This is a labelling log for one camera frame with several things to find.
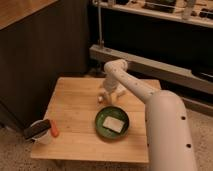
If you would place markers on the orange carrot toy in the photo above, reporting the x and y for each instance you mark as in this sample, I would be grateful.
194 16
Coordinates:
54 130

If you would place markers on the white cup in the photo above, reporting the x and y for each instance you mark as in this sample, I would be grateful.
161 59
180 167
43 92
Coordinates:
44 138

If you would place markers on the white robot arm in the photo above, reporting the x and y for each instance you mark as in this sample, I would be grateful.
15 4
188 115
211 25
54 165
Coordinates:
169 141

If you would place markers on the green bowl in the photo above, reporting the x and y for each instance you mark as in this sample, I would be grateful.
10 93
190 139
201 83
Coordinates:
115 112

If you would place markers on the white sponge block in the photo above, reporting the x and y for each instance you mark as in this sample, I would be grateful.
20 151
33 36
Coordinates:
113 124

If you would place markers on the wooden low table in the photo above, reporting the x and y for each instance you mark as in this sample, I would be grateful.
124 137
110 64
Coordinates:
73 107

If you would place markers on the black rectangular object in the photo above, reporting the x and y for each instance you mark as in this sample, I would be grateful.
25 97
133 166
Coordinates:
36 129

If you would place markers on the white ribbed gripper body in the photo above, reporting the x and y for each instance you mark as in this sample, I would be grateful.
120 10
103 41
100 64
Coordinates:
109 90

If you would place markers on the grey metal shelf rack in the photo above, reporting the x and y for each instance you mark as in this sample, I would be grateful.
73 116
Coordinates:
178 54

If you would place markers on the dark wooden cabinet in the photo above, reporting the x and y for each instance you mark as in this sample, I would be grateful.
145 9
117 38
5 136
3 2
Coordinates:
34 53

